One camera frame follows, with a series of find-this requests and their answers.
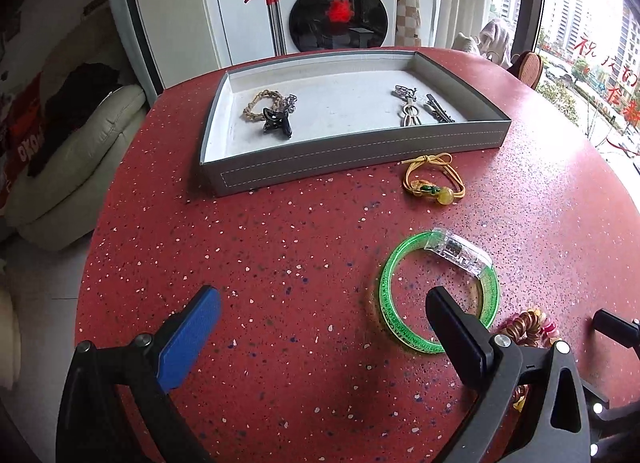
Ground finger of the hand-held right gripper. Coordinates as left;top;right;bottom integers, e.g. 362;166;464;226
592;309;640;350

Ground pale fluffy cloth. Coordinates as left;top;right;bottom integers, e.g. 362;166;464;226
452;19;514;68

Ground grey rectangular tray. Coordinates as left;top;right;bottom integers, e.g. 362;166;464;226
200;47;513;199

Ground colourful spiral hair tie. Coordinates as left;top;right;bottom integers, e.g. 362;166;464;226
494;308;562;412

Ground red handled mop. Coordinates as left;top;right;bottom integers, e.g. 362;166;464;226
243;0;282;56

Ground metal hair clip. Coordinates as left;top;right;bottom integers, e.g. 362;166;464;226
424;94;458;124

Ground black clothes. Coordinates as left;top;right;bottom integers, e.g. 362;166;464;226
27;62;124;178

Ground black hair claw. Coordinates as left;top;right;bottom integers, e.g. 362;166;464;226
263;106;294;140

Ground beige braided bracelet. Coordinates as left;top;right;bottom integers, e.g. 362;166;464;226
243;89;291;125

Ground green translucent bangle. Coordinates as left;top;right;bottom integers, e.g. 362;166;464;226
378;227;500;356

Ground yellow cord bead bracelet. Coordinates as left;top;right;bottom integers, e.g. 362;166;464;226
402;153;467;206

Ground pale green sofa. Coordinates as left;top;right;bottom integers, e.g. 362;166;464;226
0;35;149;252

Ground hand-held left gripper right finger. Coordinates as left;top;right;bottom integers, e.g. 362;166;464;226
425;286;593;463

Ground red printed cushion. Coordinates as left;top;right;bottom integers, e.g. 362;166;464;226
0;72;47;200

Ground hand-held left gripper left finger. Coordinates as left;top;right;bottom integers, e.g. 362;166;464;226
56;285;223;463

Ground checkered cloth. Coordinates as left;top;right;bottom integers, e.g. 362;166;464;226
394;0;422;46

